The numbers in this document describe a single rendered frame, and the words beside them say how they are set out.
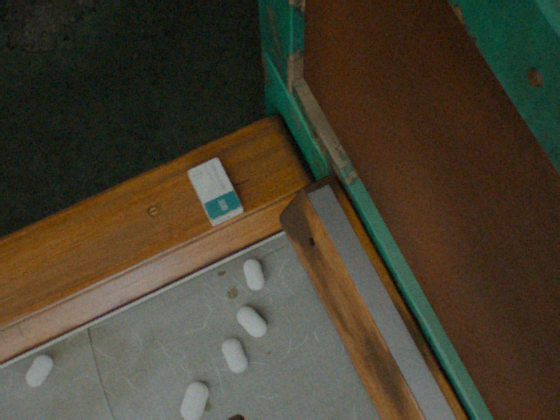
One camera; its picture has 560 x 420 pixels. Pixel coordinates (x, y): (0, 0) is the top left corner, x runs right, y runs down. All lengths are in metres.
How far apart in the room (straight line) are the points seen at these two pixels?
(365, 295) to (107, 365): 0.28
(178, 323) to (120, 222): 0.12
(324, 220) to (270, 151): 0.15
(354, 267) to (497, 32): 0.37
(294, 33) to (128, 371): 0.37
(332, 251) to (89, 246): 0.26
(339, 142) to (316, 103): 0.04
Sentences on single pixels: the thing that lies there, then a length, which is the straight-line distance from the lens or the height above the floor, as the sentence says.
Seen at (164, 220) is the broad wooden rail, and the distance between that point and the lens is 0.78.
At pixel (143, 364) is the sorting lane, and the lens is 0.78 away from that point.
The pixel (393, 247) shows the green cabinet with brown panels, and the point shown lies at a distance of 0.65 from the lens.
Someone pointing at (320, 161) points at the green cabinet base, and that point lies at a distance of 0.72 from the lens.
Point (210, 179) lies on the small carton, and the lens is 0.76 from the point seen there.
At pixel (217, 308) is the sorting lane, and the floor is 0.74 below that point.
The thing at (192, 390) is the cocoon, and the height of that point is 0.76.
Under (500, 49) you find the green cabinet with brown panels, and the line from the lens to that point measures 0.32.
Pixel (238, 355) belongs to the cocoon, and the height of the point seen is 0.76.
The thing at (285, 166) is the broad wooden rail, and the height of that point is 0.76.
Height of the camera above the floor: 1.50
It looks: 73 degrees down
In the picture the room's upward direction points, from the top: 3 degrees counter-clockwise
